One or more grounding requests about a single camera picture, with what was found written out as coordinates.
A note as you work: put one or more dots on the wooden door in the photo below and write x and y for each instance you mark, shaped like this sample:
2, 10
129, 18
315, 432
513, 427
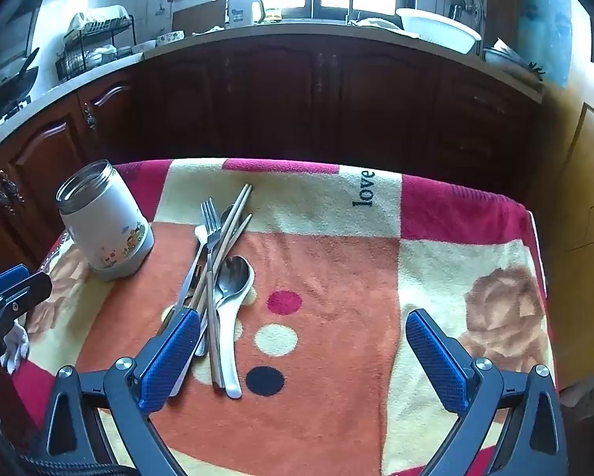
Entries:
584, 208

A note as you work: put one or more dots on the pale kitchen countertop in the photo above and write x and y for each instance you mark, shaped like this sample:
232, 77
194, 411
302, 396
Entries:
297, 30

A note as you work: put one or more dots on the patchwork printed blanket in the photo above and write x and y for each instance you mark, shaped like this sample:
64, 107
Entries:
326, 267

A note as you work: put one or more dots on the white cloth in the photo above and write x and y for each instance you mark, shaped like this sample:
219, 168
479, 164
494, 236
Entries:
17, 349

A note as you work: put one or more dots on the white plastic basin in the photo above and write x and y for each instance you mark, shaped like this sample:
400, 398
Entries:
440, 29

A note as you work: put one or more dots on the silver metal chopstick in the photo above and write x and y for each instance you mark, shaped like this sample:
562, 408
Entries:
241, 230

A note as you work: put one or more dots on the black dish rack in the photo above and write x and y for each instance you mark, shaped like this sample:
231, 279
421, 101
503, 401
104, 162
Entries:
94, 44

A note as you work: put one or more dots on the wooden chopstick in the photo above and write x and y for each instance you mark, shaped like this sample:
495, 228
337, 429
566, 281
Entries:
236, 208
241, 208

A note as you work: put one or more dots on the dishcloth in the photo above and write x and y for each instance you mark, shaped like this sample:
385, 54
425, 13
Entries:
376, 22

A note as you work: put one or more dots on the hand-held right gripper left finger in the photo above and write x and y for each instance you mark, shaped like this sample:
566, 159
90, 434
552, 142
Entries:
170, 357

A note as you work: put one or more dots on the patterned bowl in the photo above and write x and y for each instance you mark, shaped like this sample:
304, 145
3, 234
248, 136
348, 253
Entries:
170, 37

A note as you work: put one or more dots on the white bowl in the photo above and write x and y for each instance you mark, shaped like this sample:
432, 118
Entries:
143, 48

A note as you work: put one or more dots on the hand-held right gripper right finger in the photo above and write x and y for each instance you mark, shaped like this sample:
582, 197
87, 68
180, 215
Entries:
436, 362

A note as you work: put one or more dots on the frosted glass panel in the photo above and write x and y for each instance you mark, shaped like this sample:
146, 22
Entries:
545, 20

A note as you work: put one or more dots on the dark wooden kitchen cabinets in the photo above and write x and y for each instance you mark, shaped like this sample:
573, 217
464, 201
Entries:
277, 99

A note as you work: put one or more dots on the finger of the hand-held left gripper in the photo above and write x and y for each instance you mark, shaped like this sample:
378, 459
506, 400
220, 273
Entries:
2, 278
27, 290

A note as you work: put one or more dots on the metal bowl with utensils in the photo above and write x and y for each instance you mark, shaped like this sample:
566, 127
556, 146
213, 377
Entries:
505, 57

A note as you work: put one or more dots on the white kettle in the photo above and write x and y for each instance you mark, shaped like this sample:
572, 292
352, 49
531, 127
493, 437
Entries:
240, 12

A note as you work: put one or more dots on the black wok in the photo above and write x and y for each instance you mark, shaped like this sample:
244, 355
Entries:
4, 89

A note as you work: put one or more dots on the brown cutting board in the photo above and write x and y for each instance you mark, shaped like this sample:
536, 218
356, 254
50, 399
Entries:
198, 17

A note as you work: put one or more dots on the stainless steel utensil cup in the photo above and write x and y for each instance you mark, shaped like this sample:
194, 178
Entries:
108, 228

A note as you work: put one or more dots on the metal fork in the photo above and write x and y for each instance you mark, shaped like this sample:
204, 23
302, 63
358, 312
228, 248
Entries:
210, 218

